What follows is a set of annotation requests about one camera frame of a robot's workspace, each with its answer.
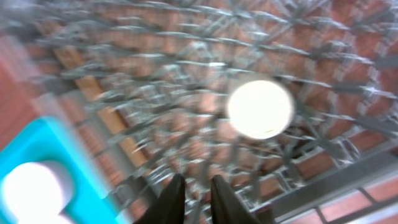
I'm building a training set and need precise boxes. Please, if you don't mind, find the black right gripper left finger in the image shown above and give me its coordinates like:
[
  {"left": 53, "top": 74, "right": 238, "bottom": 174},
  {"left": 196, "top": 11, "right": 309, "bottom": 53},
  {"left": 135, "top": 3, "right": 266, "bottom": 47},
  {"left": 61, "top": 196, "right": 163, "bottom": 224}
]
[{"left": 134, "top": 174, "right": 186, "bottom": 224}]

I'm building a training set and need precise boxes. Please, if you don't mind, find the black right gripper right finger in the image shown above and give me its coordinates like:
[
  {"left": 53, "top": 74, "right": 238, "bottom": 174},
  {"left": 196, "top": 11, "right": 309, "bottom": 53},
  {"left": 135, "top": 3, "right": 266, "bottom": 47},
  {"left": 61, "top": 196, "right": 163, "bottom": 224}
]
[{"left": 210, "top": 175, "right": 260, "bottom": 224}]

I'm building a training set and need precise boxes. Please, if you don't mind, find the white cup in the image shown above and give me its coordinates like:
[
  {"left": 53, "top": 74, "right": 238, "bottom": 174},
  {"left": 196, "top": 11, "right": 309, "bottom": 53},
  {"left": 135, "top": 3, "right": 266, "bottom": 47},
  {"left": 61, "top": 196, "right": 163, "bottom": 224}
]
[{"left": 226, "top": 80, "right": 295, "bottom": 139}]

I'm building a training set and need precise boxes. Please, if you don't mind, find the grey dishwasher rack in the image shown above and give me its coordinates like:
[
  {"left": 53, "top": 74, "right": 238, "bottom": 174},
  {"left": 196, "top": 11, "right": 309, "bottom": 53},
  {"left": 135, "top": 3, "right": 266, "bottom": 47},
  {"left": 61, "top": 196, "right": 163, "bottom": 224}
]
[{"left": 1, "top": 1, "right": 397, "bottom": 223}]

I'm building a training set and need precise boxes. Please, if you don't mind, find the wooden chopstick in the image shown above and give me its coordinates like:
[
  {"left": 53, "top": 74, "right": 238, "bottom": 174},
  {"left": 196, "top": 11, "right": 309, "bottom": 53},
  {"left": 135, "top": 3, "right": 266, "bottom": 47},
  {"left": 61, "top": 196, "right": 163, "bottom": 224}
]
[{"left": 53, "top": 45, "right": 150, "bottom": 169}]

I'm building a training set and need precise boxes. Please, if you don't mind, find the pink small saucer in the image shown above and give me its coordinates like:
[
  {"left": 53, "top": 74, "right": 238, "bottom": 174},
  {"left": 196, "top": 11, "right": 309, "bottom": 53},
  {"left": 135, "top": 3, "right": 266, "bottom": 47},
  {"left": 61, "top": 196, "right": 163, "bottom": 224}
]
[{"left": 1, "top": 161, "right": 75, "bottom": 224}]

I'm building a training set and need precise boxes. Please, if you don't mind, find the teal plastic tray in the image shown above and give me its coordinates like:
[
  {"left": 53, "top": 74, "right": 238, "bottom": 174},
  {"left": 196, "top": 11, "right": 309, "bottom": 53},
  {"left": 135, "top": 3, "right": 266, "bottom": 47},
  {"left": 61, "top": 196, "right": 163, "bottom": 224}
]
[{"left": 1, "top": 116, "right": 131, "bottom": 224}]

